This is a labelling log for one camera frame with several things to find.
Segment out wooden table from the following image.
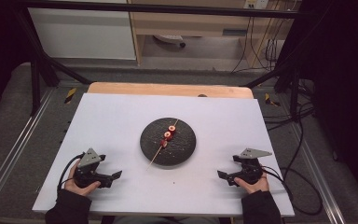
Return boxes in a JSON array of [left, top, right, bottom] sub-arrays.
[[87, 81, 255, 100]]

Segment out white cabinet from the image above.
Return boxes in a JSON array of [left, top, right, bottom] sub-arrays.
[[27, 7, 137, 61]]

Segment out person's left hand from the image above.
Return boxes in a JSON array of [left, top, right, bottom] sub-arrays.
[[63, 160, 102, 197]]

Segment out hand-held gripper cable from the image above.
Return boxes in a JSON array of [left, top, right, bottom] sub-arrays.
[[259, 165, 324, 217], [56, 152, 85, 200]]

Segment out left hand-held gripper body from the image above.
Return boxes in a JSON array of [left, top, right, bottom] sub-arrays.
[[73, 147, 113, 189]]

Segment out black floor cables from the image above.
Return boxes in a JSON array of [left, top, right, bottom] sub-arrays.
[[262, 78, 316, 132]]

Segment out aluminium floor rail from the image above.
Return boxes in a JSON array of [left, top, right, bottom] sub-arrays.
[[0, 88, 57, 213], [278, 92, 347, 224]]

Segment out black speckled plate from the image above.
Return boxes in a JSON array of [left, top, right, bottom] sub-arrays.
[[139, 117, 198, 167]]

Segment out light wooden desk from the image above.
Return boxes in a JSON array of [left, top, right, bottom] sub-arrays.
[[127, 0, 297, 68]]

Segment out black metal frame bar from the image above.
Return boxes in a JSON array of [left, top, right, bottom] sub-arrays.
[[18, 0, 304, 20]]

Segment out thin wooden skewer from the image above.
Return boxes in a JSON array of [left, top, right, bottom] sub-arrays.
[[145, 118, 180, 171]]

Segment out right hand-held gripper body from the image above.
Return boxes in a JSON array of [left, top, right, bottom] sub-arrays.
[[227, 147, 273, 188]]

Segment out black metal frame leg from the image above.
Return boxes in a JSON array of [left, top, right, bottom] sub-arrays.
[[243, 18, 316, 118], [13, 8, 92, 117]]

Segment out white power strip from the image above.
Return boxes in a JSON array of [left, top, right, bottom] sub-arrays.
[[243, 0, 270, 10]]

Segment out person's right hand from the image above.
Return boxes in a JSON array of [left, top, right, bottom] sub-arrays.
[[233, 172, 270, 195]]

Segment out grey chair base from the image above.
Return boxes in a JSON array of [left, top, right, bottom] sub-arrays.
[[153, 34, 187, 49]]

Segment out right hand-held gripper cable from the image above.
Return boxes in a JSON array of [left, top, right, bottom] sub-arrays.
[[259, 165, 324, 217]]

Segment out hanging black cables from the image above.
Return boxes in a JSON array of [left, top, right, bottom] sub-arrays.
[[231, 0, 296, 74]]

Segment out left hand-held gripper cable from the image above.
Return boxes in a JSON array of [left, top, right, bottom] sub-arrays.
[[56, 152, 85, 200]]

